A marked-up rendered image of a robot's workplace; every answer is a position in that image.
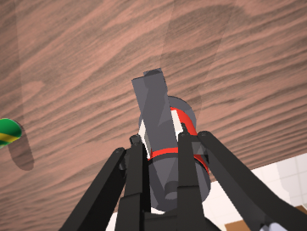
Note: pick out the green and yellow drink can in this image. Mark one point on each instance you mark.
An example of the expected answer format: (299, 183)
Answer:
(9, 131)

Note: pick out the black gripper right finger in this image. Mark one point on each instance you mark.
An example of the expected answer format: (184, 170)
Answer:
(257, 204)

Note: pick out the black round disc with center stud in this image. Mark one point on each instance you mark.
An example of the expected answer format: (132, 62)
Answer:
(180, 104)

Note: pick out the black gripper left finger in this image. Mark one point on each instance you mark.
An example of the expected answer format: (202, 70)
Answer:
(96, 206)

